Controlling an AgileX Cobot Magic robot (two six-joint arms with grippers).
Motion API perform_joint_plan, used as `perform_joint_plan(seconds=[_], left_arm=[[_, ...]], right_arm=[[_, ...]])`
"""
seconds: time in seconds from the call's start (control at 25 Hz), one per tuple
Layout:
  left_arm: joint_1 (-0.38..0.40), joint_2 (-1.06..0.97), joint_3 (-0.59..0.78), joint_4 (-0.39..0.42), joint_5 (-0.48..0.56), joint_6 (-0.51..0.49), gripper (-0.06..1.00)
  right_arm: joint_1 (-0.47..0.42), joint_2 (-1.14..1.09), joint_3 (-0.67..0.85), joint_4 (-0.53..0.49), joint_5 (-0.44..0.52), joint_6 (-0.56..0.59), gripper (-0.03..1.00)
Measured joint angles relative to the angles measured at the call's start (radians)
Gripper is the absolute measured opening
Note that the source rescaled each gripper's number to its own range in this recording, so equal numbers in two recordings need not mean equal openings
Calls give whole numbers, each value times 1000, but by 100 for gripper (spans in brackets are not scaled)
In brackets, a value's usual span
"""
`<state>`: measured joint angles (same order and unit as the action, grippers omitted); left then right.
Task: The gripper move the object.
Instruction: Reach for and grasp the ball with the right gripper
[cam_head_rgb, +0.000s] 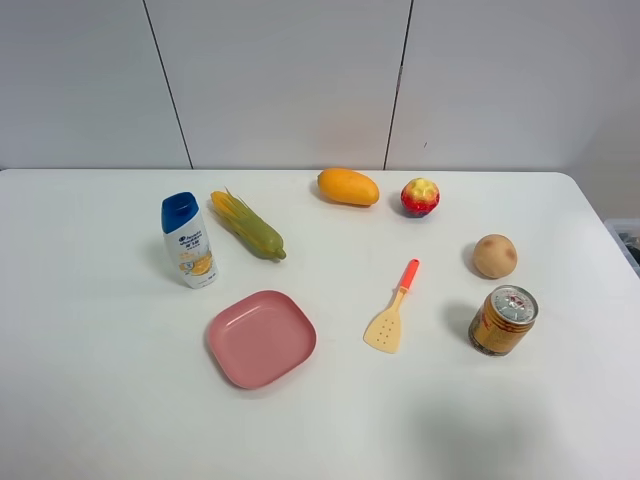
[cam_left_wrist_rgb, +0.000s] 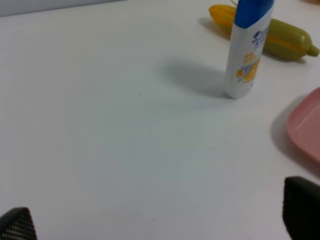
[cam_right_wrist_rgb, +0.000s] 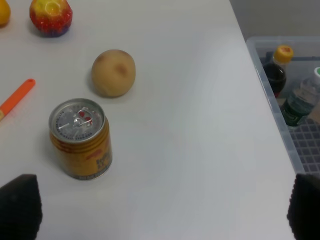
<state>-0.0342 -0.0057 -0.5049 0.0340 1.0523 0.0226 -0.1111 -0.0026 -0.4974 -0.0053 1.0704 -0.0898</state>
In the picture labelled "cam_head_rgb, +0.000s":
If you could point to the red yellow toy apple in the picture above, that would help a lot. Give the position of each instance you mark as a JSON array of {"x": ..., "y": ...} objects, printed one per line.
[{"x": 420, "y": 197}]

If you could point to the orange toy mango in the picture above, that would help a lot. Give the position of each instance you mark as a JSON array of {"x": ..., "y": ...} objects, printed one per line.
[{"x": 348, "y": 187}]

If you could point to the toy corn cob with husk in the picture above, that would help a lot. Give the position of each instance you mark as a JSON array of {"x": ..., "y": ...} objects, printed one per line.
[{"x": 262, "y": 239}]

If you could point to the pink square plate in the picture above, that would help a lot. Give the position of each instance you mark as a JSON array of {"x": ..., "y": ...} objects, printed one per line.
[{"x": 260, "y": 338}]

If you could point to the blue-capped white shampoo bottle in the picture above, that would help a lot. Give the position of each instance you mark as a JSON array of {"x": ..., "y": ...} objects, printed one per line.
[{"x": 187, "y": 241}]

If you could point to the brown toy potato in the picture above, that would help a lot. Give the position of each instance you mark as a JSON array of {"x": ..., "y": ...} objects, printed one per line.
[{"x": 495, "y": 256}]

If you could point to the gold drink can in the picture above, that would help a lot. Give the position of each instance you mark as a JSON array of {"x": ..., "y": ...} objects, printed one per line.
[{"x": 507, "y": 314}]

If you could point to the yellow spatula with orange handle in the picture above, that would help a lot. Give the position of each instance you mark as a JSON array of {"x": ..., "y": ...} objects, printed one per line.
[{"x": 384, "y": 332}]

